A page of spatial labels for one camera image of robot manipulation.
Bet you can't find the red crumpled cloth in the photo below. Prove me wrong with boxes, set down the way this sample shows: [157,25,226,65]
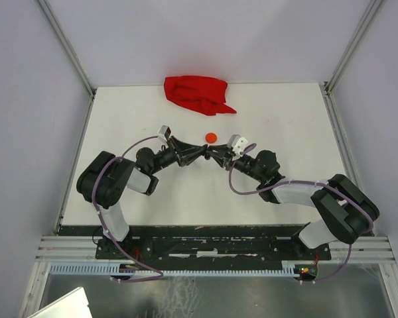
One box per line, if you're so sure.
[164,76,237,116]

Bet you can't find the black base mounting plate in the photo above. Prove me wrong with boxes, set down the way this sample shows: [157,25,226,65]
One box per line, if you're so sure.
[95,231,332,269]

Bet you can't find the aluminium frame rail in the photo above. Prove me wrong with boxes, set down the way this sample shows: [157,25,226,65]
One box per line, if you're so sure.
[36,236,395,264]

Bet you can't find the metal sheet plate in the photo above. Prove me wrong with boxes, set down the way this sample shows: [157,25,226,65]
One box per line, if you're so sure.
[29,287,92,318]

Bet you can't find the orange round charging case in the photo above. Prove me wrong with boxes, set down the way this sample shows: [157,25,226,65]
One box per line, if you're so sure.
[205,132,218,144]

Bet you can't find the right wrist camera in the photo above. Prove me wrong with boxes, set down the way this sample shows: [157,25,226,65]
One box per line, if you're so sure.
[227,134,248,156]

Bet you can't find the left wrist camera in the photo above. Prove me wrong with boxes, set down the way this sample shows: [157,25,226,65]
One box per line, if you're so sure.
[157,125,171,142]

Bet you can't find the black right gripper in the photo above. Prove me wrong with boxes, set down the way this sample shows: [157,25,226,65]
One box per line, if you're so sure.
[206,143,265,183]

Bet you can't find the white cable duct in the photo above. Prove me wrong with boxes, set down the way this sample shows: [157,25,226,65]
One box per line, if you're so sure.
[48,260,301,276]

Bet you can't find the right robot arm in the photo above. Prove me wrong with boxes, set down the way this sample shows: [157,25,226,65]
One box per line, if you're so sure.
[205,144,380,259]

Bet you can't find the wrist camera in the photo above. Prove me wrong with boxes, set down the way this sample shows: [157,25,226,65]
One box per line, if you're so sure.
[227,134,248,156]
[157,125,171,142]

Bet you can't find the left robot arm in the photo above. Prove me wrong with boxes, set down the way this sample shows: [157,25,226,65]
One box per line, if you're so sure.
[76,136,208,258]

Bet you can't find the left aluminium corner post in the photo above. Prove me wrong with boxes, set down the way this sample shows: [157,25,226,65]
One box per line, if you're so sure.
[36,0,97,99]

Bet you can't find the aluminium corner post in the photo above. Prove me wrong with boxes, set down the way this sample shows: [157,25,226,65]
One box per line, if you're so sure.
[322,0,385,95]
[36,0,97,99]

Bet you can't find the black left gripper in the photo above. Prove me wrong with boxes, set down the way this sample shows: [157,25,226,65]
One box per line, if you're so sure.
[150,135,205,174]

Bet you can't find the right aluminium corner post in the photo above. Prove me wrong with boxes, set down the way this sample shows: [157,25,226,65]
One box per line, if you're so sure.
[322,0,385,95]

